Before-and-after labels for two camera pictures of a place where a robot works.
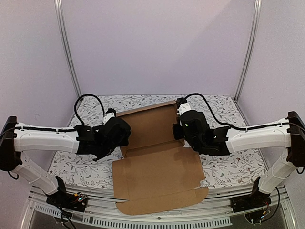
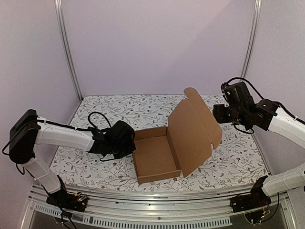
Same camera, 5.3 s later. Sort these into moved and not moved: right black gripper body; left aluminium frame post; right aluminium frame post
Moved: right black gripper body
Not moved: left aluminium frame post; right aluminium frame post
